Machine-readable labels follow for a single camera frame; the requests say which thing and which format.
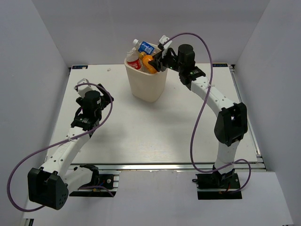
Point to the black logo sticker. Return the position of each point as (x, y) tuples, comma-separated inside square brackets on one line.
[(220, 65), (79, 67)]

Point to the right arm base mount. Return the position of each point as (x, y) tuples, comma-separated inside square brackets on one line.
[(209, 189)]

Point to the right black logo sticker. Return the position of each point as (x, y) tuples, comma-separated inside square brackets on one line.
[(220, 65)]

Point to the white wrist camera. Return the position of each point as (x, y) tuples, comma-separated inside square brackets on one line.
[(164, 44), (83, 88)]

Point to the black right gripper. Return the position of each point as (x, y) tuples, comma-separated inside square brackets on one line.
[(156, 63)]

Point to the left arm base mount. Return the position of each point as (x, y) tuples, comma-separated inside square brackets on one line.
[(89, 181)]

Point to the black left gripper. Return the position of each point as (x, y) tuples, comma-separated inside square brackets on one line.
[(107, 99)]

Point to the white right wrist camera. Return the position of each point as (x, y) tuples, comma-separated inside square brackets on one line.
[(164, 44)]

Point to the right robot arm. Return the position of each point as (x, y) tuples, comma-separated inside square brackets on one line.
[(231, 117)]

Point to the orange juice bottle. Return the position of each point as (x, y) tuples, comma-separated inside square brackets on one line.
[(145, 58)]

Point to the blue label bottle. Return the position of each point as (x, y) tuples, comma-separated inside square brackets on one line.
[(143, 47)]

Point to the large red label bottle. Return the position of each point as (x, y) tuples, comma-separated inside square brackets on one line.
[(133, 59)]

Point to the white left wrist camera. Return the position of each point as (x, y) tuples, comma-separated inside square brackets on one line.
[(83, 88)]

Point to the beige plastic bin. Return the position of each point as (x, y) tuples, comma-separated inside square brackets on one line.
[(144, 85)]

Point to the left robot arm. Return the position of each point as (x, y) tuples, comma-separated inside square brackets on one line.
[(51, 184)]

